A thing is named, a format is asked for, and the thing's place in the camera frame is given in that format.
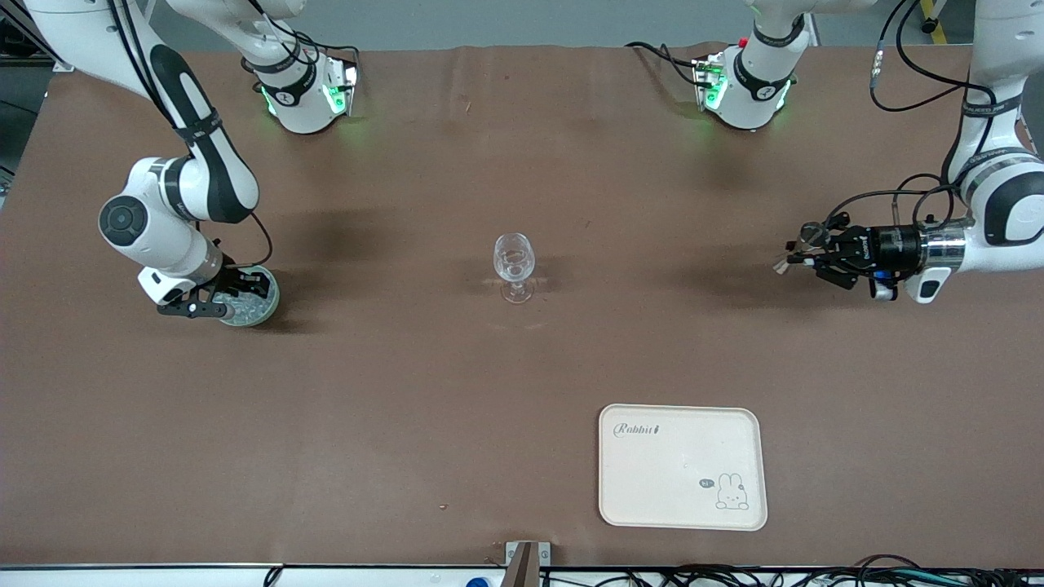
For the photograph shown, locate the clear ice cubes pile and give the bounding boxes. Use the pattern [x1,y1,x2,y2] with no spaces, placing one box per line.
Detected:
[224,295,272,321]

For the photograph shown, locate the shiny metal jigger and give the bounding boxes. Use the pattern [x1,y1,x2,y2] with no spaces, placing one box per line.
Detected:
[772,222,826,274]

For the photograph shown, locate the clear stemmed wine glass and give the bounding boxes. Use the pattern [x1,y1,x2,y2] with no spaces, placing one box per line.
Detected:
[493,233,537,304]

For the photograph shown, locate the green round bowl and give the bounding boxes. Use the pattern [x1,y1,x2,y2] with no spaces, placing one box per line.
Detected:
[216,265,281,329]

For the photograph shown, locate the brown table mat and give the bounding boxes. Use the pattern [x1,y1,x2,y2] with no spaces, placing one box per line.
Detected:
[0,42,1044,569]

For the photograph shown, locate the cream rabbit print tray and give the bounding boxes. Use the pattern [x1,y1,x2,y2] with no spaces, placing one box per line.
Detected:
[598,404,768,532]

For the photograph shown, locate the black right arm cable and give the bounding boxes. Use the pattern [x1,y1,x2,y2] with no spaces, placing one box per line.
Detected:
[110,0,274,270]

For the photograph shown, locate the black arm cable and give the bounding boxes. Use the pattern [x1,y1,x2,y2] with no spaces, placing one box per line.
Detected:
[110,0,274,270]
[824,0,980,233]

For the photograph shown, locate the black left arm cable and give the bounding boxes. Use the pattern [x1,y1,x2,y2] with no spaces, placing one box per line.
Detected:
[824,0,980,233]

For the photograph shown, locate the black base cable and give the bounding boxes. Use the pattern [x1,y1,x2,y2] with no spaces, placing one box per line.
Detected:
[626,41,704,89]
[277,39,361,70]

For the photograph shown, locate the aluminium profile frame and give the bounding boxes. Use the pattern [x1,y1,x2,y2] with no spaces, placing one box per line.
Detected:
[0,0,80,74]

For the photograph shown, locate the black cable bundle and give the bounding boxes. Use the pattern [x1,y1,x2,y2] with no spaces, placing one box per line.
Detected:
[542,554,1044,587]

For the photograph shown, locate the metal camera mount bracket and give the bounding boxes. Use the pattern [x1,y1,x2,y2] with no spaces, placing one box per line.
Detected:
[504,541,552,587]

